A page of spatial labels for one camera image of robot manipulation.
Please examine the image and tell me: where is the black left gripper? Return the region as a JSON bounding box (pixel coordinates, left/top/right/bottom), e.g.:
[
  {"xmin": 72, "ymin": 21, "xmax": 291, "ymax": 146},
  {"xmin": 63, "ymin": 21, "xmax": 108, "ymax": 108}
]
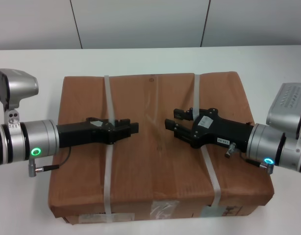
[{"xmin": 56, "ymin": 117, "xmax": 140, "ymax": 149}]

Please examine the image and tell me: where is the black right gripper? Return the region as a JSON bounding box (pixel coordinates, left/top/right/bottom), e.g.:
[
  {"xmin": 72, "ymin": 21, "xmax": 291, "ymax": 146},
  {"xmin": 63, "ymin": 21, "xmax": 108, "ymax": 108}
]
[{"xmin": 164, "ymin": 107, "xmax": 254, "ymax": 151}]

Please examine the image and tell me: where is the white plastic packing strap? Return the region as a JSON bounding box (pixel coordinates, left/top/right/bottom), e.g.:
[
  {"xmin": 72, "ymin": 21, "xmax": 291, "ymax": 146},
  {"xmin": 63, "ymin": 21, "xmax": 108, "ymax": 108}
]
[
  {"xmin": 103, "ymin": 74, "xmax": 117, "ymax": 223},
  {"xmin": 194, "ymin": 72, "xmax": 222, "ymax": 207}
]

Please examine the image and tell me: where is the brown cardboard box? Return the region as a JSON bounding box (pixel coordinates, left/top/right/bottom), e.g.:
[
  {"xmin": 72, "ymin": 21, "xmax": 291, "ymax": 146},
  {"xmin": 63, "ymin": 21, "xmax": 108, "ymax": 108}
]
[{"xmin": 48, "ymin": 70, "xmax": 275, "ymax": 225}]

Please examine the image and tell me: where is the left gripper cable with connectors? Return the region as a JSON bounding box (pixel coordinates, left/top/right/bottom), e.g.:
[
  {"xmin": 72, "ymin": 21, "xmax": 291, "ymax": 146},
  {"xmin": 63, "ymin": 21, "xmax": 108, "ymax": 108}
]
[{"xmin": 29, "ymin": 146, "xmax": 72, "ymax": 178}]

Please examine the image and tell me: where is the gripper cable with connectors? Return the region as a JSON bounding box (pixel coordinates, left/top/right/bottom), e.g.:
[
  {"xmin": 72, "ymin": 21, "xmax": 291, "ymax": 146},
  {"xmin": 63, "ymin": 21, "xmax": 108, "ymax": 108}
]
[
  {"xmin": 225, "ymin": 143, "xmax": 275, "ymax": 175},
  {"xmin": 29, "ymin": 146, "xmax": 72, "ymax": 178}
]

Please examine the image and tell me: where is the right gripper cable with connectors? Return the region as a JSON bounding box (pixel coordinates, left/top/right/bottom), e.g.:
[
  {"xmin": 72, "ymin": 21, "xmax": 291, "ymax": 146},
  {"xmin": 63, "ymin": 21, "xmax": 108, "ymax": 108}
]
[{"xmin": 225, "ymin": 143, "xmax": 275, "ymax": 175}]

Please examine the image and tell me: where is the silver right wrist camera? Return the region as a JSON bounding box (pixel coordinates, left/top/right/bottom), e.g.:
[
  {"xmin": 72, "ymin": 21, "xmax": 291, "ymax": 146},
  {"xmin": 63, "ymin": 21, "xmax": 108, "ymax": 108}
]
[{"xmin": 265, "ymin": 83, "xmax": 301, "ymax": 138}]

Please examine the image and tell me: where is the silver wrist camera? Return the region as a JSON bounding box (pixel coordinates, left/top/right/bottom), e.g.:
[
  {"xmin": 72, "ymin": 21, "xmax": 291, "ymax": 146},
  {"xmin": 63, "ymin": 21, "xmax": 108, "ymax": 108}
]
[
  {"xmin": 0, "ymin": 68, "xmax": 40, "ymax": 124},
  {"xmin": 265, "ymin": 83, "xmax": 301, "ymax": 138}
]

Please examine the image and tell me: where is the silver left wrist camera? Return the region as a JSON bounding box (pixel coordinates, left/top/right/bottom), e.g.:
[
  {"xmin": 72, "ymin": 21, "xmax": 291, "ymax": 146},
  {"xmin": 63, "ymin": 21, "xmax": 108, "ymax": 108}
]
[{"xmin": 0, "ymin": 68, "xmax": 40, "ymax": 124}]

